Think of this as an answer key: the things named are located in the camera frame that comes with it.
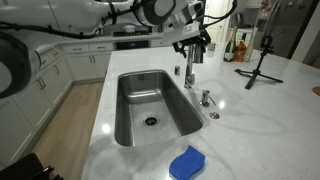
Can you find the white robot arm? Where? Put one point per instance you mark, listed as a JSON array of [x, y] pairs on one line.
[[27, 24]]

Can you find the chrome gooseneck faucet spout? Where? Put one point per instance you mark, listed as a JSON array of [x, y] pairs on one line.
[[195, 55]]

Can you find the blue wavy sponge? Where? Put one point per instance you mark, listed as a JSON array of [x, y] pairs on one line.
[[184, 166]]

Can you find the black camera tripod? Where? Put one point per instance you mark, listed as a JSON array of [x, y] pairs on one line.
[[266, 44]]

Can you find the black stove cooktop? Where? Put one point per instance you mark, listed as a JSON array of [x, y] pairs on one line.
[[124, 34]]

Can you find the green champagne bottle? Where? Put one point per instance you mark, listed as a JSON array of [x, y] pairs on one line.
[[230, 49]]

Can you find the white pot on stove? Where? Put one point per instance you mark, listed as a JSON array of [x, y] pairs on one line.
[[129, 28]]

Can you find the stainless steel sink basin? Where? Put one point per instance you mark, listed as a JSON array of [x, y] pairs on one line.
[[150, 108]]

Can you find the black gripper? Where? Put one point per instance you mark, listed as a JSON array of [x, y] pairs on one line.
[[203, 39]]

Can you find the small chrome cylinder button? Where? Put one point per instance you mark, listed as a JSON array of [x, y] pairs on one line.
[[177, 70]]

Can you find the chrome soap dispenser pump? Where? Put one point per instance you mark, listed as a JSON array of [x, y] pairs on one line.
[[205, 99]]

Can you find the amber liquor bottle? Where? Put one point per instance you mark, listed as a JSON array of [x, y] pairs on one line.
[[240, 51]]

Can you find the grey patterned mug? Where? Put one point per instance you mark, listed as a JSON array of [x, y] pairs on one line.
[[212, 46]]

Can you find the chrome round air gap cap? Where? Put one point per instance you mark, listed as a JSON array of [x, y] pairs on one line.
[[214, 115]]

